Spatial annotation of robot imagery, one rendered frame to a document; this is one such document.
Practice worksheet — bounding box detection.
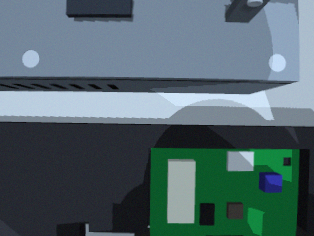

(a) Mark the green circuit board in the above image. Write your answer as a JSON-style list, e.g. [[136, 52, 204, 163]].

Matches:
[[150, 148, 299, 236]]

